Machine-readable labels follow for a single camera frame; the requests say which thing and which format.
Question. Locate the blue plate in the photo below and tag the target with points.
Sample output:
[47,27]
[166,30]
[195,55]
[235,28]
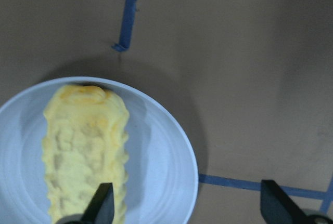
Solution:
[163,173]

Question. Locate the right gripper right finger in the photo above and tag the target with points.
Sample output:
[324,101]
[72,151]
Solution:
[277,207]

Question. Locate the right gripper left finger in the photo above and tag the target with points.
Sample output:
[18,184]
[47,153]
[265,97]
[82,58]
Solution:
[101,208]

